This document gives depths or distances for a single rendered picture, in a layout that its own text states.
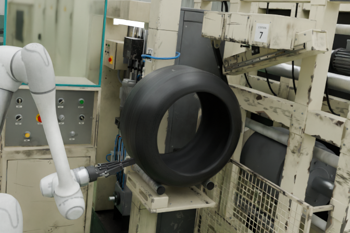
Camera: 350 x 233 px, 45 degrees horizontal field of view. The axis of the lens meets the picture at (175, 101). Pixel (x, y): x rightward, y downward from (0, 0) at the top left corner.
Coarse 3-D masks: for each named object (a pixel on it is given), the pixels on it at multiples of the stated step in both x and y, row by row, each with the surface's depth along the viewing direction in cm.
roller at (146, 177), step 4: (136, 164) 229; (136, 168) 226; (140, 168) 224; (136, 172) 226; (140, 172) 221; (144, 172) 218; (144, 176) 216; (148, 176) 213; (148, 180) 211; (152, 180) 209; (148, 184) 211; (152, 184) 207; (156, 184) 205; (160, 184) 204; (156, 188) 202; (160, 188) 202; (164, 188) 203; (160, 192) 202; (164, 192) 203
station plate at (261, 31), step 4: (256, 24) 189; (260, 24) 186; (264, 24) 184; (268, 24) 181; (256, 28) 189; (260, 28) 186; (264, 28) 184; (268, 28) 181; (256, 32) 189; (260, 32) 186; (264, 32) 184; (256, 36) 189; (260, 36) 186; (264, 36) 184; (256, 40) 189; (260, 40) 186; (264, 40) 184
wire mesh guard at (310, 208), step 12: (228, 168) 235; (252, 180) 215; (264, 180) 205; (216, 192) 245; (288, 192) 191; (252, 204) 214; (264, 204) 206; (300, 204) 183; (216, 216) 245; (240, 216) 224; (264, 216) 206; (300, 216) 184; (204, 228) 257; (240, 228) 224; (252, 228) 214; (288, 228) 191
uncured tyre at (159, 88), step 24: (168, 72) 201; (192, 72) 198; (144, 96) 194; (168, 96) 190; (216, 96) 230; (120, 120) 210; (144, 120) 190; (216, 120) 235; (240, 120) 212; (144, 144) 191; (192, 144) 236; (216, 144) 231; (144, 168) 198; (168, 168) 198; (192, 168) 228; (216, 168) 211
